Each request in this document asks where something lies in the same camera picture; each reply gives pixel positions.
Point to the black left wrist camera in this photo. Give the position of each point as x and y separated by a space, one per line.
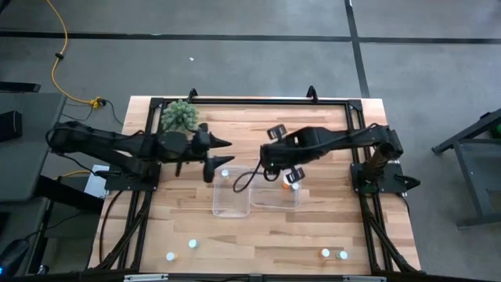
200 142

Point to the grey side table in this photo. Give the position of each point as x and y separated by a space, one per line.
27 164

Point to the pale green pill bottle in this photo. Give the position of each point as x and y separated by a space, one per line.
193 243

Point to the black flat bar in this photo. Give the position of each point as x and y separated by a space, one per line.
19 87

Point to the orange pill bottle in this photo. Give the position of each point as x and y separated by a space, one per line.
325 252

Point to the black box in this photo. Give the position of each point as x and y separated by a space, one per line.
9 125

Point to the silver bracket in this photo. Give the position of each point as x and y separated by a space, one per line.
364 278
145 277

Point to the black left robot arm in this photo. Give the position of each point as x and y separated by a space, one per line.
109 143

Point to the black rounded device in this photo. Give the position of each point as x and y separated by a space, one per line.
13 256

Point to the clear plastic bin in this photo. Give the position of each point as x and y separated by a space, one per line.
231 199
270 199

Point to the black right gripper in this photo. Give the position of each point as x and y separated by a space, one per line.
291 156

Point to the white paper sheet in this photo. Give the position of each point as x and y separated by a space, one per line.
92 188

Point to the green artificial succulent plant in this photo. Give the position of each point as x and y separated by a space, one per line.
178 113

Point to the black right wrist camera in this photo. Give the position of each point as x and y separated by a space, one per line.
270 156

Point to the black metal stand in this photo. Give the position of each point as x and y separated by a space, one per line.
469 184

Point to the black aluminium table frame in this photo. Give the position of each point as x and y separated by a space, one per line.
274 101

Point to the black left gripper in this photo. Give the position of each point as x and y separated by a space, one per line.
209 174

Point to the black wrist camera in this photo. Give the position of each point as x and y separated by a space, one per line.
200 142
270 156

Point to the black frame brace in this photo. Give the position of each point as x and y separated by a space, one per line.
312 93
192 95

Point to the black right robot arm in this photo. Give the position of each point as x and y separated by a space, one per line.
352 137

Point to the large amber pill bottle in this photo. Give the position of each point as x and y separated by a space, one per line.
285 185

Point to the dark desk beam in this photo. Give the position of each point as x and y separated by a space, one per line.
66 194

